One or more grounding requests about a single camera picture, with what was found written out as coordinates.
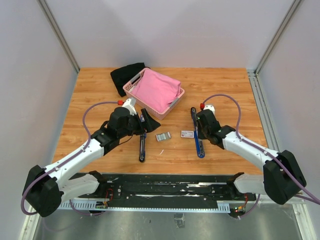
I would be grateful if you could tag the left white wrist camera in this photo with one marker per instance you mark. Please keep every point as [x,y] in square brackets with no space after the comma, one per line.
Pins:
[129,104]

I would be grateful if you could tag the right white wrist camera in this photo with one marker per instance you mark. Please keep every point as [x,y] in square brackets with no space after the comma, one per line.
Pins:
[210,107]

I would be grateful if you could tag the pink folded cloth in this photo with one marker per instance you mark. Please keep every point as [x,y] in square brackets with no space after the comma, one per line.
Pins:
[156,90]

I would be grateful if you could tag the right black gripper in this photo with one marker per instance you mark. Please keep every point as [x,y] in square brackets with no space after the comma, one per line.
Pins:
[201,136]

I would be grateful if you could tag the red staple box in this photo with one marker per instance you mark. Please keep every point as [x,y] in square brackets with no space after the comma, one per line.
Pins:
[187,134]

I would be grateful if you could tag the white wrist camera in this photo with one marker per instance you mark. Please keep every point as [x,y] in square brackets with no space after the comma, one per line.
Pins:
[210,107]
[129,104]

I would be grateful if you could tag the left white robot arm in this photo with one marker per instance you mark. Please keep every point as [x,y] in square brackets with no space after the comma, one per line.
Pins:
[47,187]

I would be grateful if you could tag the black folded cloth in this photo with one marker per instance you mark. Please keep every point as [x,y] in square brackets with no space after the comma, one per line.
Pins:
[122,75]

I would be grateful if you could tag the pink plastic basket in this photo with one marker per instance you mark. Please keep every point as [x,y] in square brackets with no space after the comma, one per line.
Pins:
[128,87]

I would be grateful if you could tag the silver staple strips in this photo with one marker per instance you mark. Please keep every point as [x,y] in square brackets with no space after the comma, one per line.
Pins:
[163,136]

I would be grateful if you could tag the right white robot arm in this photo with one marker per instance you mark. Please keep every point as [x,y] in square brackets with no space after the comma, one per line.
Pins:
[281,177]

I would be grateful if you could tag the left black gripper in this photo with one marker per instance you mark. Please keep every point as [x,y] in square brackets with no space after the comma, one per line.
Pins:
[150,124]

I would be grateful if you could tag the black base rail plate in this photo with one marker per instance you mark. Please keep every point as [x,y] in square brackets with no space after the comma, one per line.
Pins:
[165,192]

